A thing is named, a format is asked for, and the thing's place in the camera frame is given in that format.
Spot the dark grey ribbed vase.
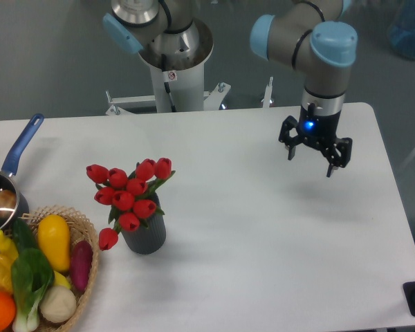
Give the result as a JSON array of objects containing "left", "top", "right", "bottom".
[{"left": 118, "top": 212, "right": 166, "bottom": 255}]

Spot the woven wicker basket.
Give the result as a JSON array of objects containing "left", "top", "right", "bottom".
[{"left": 0, "top": 205, "right": 99, "bottom": 331}]

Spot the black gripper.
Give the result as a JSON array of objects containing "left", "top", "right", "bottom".
[{"left": 279, "top": 104, "right": 353, "bottom": 178}]

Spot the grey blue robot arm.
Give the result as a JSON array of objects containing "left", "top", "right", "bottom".
[{"left": 102, "top": 1, "right": 358, "bottom": 170}]

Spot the white garlic bulb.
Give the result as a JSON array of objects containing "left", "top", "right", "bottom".
[{"left": 39, "top": 286, "right": 77, "bottom": 324}]

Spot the blue bin in background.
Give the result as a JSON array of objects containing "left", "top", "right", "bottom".
[{"left": 387, "top": 1, "right": 415, "bottom": 60}]

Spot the yellow squash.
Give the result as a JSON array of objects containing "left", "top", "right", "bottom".
[{"left": 37, "top": 214, "right": 71, "bottom": 273}]

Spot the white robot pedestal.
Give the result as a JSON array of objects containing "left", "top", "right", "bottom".
[{"left": 103, "top": 14, "right": 231, "bottom": 113}]

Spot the blue handled saucepan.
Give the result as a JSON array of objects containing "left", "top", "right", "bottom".
[{"left": 0, "top": 113, "right": 44, "bottom": 232}]

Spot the purple eggplant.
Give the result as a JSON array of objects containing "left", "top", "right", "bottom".
[{"left": 69, "top": 240, "right": 93, "bottom": 293}]

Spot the red tulip bouquet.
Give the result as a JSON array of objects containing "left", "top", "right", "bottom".
[{"left": 86, "top": 158, "right": 175, "bottom": 251}]

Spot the green bok choy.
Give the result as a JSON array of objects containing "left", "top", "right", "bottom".
[{"left": 11, "top": 248, "right": 54, "bottom": 331}]

